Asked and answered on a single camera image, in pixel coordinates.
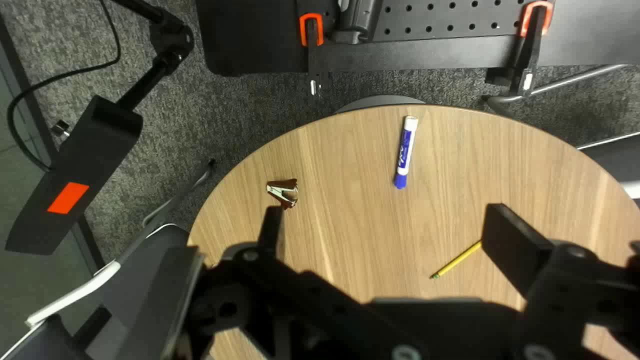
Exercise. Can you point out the yellow pencil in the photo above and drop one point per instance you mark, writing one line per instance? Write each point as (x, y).
(456, 260)

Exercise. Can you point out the orange and black clamp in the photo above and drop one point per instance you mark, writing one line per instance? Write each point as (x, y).
(310, 31)
(531, 47)

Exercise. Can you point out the blue and white marker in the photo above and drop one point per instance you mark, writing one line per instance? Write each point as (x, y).
(405, 152)

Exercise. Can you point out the black camera with orange sticker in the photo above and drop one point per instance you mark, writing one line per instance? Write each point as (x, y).
(80, 172)

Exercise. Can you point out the black box on base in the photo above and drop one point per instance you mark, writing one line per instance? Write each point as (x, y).
(252, 33)

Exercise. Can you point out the small white floor tag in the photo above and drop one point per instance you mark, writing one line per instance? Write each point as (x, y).
(315, 87)

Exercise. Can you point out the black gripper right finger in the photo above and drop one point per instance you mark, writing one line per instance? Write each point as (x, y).
(517, 251)

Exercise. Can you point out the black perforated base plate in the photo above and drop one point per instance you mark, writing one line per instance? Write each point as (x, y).
(453, 20)

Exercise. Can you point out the grey metal bracket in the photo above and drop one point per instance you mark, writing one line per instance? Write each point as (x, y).
(352, 20)

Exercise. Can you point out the dark red staple remover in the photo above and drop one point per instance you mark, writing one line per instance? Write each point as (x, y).
(284, 192)

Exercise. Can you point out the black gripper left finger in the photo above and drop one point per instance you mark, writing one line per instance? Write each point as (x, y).
(273, 226)

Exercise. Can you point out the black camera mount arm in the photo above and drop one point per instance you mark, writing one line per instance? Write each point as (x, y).
(171, 41)

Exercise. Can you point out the black mesh chair white frame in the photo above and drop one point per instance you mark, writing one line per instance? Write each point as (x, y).
(620, 160)
(132, 292)

